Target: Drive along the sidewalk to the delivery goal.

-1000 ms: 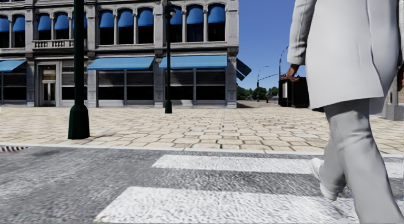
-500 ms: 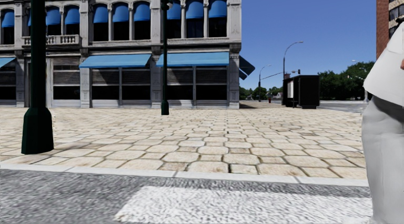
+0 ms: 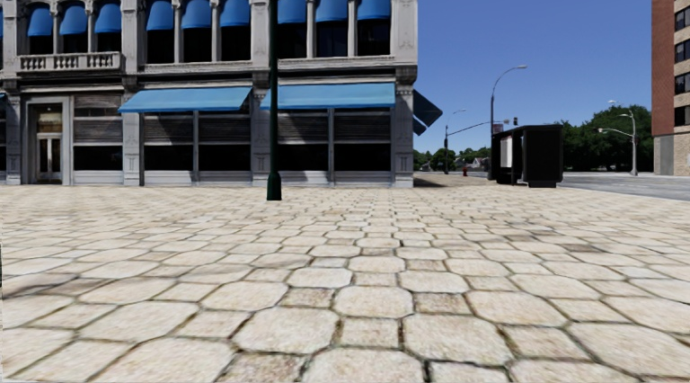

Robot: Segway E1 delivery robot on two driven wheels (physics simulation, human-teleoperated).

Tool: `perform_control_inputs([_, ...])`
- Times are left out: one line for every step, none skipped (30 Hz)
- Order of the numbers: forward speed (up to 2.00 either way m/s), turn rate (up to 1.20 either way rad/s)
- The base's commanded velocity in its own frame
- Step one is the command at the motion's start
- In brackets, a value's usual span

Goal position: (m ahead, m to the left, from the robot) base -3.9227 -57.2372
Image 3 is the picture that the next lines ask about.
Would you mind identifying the dark green street lamp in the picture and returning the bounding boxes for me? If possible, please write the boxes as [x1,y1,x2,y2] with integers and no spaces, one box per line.
[264,0,291,201]

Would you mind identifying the trees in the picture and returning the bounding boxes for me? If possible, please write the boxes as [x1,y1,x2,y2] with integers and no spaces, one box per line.
[412,146,492,172]
[554,104,654,174]

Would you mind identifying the grey stone building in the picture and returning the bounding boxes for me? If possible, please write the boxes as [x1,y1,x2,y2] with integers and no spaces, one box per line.
[0,0,444,190]

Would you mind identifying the traffic light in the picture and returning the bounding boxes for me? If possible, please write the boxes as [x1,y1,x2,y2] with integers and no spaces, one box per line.
[442,108,519,175]

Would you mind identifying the grey street lamp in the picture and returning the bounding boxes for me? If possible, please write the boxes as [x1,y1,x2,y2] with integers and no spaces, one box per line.
[596,99,640,177]
[487,64,529,182]

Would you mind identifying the black bus shelter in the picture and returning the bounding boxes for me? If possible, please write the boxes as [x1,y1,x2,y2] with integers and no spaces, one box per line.
[490,123,564,189]

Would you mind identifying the red brick building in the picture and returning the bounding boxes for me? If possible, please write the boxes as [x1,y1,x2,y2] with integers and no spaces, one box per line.
[650,0,690,177]

